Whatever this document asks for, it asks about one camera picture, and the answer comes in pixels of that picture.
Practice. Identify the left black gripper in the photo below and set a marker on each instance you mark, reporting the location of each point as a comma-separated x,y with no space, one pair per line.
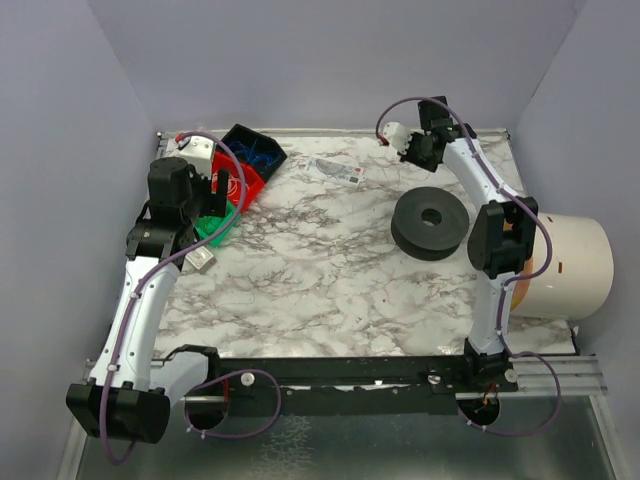
209,190

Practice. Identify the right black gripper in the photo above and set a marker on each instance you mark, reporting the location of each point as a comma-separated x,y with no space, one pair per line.
420,151

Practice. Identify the black cable spool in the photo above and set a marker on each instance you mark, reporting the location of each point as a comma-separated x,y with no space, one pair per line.
429,223

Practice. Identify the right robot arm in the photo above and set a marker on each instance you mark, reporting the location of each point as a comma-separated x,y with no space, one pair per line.
500,240

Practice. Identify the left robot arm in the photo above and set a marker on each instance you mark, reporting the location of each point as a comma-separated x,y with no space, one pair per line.
126,396

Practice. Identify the green storage bin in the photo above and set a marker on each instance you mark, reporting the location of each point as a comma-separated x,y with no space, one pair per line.
208,225

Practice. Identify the red storage bin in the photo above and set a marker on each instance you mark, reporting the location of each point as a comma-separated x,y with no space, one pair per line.
252,180

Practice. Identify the flat printed packet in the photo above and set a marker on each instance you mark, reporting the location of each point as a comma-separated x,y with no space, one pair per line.
333,172

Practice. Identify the black storage bin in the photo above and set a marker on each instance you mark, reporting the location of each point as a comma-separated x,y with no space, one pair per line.
264,154

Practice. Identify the white cylindrical container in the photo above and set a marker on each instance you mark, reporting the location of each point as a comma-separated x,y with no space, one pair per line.
579,277

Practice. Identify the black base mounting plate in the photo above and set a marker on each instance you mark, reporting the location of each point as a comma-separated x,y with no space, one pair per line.
343,386

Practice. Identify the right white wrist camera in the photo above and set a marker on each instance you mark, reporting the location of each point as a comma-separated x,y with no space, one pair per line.
397,136

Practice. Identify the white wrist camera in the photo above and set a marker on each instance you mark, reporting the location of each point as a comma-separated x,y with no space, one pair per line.
198,151
397,136

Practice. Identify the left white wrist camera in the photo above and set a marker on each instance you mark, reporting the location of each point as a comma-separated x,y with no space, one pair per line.
198,151

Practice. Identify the aluminium table edge rail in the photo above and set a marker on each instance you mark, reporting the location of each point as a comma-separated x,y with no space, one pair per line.
326,132

